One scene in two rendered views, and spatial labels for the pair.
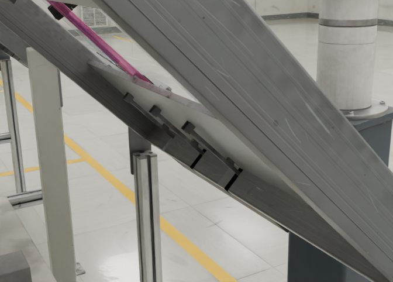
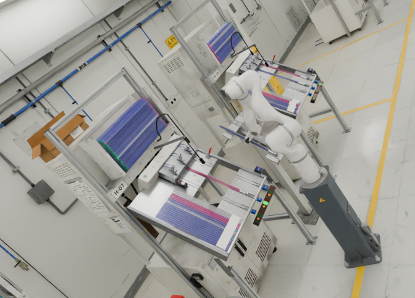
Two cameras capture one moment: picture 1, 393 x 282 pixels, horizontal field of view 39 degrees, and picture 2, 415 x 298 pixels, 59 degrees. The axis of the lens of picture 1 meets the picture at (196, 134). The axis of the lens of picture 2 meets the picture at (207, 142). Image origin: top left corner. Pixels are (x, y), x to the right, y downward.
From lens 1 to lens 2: 237 cm
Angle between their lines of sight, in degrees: 71
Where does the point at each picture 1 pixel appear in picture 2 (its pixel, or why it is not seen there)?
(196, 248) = (381, 177)
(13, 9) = (220, 162)
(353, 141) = (191, 239)
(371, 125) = (309, 191)
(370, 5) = (292, 157)
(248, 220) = not seen: outside the picture
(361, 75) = (302, 175)
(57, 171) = (276, 170)
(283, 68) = (178, 234)
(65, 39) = (232, 166)
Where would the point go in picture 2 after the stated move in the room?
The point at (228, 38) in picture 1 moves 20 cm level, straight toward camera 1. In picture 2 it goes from (171, 231) to (147, 254)
